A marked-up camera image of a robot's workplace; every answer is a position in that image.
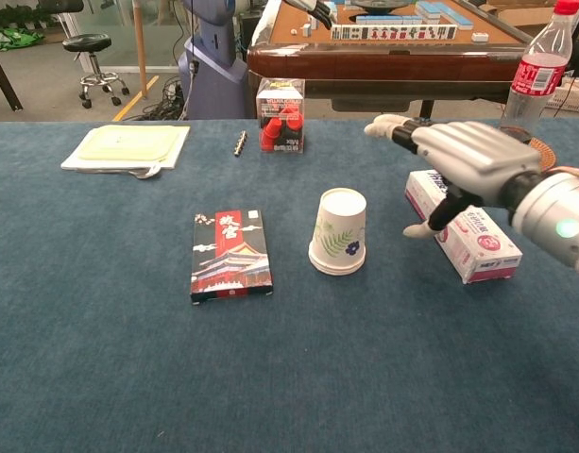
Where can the black table leg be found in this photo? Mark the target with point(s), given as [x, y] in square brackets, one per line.
[3, 80]

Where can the row of blue-backed mahjong tiles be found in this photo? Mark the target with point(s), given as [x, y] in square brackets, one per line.
[388, 20]

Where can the clear cola bottle red cap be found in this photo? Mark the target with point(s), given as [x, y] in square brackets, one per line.
[537, 75]

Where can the white pink toothpaste box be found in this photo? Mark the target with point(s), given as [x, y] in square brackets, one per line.
[482, 250]

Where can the metal spoon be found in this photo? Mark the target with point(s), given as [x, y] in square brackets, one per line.
[146, 173]

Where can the white plastic basket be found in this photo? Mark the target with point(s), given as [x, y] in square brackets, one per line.
[574, 96]

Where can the green cloth bundle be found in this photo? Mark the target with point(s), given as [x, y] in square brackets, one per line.
[10, 38]

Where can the white floral paper cup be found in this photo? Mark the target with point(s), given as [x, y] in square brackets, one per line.
[338, 231]

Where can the background black robot hand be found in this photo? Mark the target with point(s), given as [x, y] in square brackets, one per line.
[321, 13]

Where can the small beaded metal rod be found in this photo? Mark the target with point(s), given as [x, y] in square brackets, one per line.
[241, 143]

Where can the white flat board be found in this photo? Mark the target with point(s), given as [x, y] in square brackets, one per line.
[173, 158]

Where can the brown mahjong table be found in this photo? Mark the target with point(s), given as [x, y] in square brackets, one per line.
[388, 61]

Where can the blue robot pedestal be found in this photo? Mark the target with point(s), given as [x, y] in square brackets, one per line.
[213, 85]

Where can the red black palace card box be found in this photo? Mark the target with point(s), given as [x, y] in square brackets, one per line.
[231, 264]

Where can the clear box with red caps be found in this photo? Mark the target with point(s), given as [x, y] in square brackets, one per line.
[280, 118]

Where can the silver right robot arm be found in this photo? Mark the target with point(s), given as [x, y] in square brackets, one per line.
[558, 217]

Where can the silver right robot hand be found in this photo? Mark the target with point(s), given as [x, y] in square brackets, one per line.
[478, 156]

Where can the black swivel stool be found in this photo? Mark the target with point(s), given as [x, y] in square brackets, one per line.
[87, 43]

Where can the stacked blue mahjong tile wall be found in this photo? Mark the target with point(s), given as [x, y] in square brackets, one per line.
[442, 13]

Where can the single white mahjong tile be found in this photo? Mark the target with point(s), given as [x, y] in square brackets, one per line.
[480, 38]

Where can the wooden pole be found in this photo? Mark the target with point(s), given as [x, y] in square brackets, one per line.
[140, 47]

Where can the row of face-up mahjong tiles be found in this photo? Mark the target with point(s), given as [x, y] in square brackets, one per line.
[393, 32]

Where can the pale yellow plastic lid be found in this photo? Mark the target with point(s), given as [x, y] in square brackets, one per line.
[128, 143]

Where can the round woven rattan coaster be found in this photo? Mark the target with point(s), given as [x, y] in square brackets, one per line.
[546, 153]

